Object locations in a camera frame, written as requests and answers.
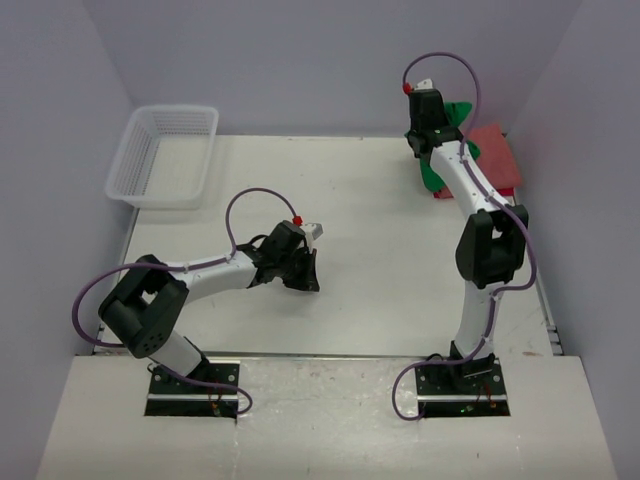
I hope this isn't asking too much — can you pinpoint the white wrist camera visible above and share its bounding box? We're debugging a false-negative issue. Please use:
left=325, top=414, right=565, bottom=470
left=292, top=215, right=324, bottom=251
left=402, top=78, right=434, bottom=95

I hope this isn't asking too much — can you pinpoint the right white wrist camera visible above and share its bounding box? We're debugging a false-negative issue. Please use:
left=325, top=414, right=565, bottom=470
left=402, top=78, right=434, bottom=95

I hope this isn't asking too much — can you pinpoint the folded pink t shirt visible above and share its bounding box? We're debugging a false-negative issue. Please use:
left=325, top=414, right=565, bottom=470
left=470, top=123, right=522, bottom=191

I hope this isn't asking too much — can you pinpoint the green t shirt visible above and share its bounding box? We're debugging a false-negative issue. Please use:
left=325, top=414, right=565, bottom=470
left=419, top=101, right=481, bottom=198

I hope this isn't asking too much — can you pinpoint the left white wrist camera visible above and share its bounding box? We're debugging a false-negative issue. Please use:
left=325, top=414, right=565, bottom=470
left=292, top=215, right=324, bottom=251

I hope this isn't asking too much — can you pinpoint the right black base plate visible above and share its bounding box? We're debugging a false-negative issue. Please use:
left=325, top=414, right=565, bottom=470
left=415, top=361, right=511, bottom=419

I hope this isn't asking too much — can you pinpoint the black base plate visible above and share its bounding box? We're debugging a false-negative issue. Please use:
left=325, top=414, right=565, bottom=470
left=415, top=361, right=511, bottom=419
left=144, top=364, right=239, bottom=419

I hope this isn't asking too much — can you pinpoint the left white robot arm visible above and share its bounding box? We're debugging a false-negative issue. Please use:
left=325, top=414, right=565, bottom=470
left=98, top=221, right=323, bottom=393

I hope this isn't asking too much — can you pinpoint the folded red t shirt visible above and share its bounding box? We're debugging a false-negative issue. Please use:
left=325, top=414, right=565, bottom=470
left=433, top=187, right=515, bottom=199

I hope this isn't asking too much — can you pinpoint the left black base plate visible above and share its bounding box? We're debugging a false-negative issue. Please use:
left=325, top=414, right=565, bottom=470
left=144, top=364, right=239, bottom=419

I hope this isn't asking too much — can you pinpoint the white plastic basket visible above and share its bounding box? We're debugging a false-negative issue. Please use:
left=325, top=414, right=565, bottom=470
left=105, top=104, right=219, bottom=210

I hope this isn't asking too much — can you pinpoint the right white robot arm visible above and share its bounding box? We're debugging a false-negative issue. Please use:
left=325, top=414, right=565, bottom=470
left=403, top=84, right=528, bottom=393

